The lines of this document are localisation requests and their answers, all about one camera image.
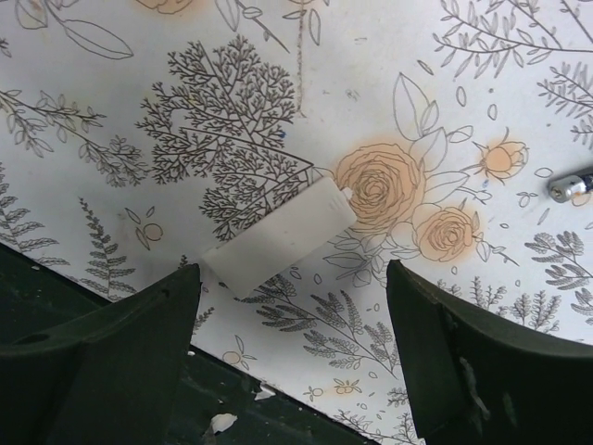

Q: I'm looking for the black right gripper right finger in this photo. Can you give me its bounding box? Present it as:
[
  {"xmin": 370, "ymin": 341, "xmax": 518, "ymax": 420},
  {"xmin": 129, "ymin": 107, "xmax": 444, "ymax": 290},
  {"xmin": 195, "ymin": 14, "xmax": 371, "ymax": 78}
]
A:
[{"xmin": 386, "ymin": 261, "xmax": 592, "ymax": 444}]

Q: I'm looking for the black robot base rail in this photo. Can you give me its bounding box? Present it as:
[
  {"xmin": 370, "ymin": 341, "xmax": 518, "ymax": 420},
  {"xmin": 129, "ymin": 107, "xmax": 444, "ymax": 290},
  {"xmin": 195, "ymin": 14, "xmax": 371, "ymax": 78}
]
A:
[{"xmin": 1, "ymin": 248, "xmax": 364, "ymax": 444}]

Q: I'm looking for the floral table mat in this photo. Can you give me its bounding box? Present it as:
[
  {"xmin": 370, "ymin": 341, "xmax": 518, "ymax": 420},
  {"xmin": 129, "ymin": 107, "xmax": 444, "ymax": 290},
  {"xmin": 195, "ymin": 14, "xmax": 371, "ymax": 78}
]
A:
[{"xmin": 1, "ymin": 1, "xmax": 592, "ymax": 444}]

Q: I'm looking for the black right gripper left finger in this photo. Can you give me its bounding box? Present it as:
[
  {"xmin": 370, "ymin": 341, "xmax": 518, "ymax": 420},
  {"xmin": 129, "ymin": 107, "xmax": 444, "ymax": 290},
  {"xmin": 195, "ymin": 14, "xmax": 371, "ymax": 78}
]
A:
[{"xmin": 1, "ymin": 264, "xmax": 201, "ymax": 444}]

